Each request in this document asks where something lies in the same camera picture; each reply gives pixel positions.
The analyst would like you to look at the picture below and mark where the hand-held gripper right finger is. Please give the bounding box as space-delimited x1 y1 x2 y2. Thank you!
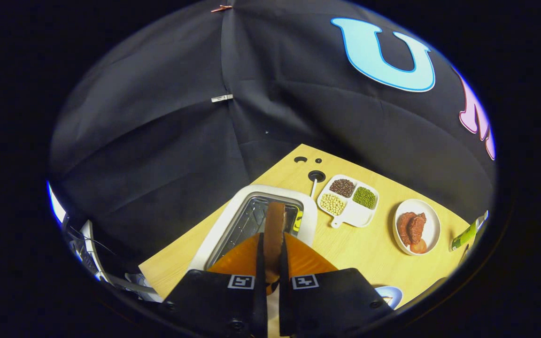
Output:
278 232 394 338

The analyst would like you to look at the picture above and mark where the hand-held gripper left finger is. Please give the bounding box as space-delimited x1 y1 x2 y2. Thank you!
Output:
160 232 269 338

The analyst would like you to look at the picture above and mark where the toasted bread slice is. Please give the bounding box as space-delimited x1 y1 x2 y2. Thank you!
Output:
263 202 287 296

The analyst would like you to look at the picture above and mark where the blue round plate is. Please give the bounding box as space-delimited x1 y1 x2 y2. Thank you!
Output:
375 285 404 310

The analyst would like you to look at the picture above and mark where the white toaster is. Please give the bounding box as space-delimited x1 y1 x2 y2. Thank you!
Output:
188 184 318 273

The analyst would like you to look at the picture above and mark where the white divided dish with beans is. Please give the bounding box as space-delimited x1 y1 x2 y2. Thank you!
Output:
317 175 380 229

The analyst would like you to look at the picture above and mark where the dark meat slice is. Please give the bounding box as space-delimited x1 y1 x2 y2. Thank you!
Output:
397 212 417 246
409 213 427 244

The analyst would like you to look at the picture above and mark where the white round plate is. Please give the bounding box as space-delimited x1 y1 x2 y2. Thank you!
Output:
393 199 441 256

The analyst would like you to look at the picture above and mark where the white plastic object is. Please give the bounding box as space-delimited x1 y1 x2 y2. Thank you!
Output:
78 220 111 284

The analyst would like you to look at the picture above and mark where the green label drink bottle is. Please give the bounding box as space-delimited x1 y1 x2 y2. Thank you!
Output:
449 210 489 253

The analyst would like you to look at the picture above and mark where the black backdrop cloth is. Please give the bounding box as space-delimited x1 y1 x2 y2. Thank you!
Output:
49 0 496 263

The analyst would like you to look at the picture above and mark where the computer monitor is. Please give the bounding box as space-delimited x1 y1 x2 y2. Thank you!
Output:
46 181 67 226

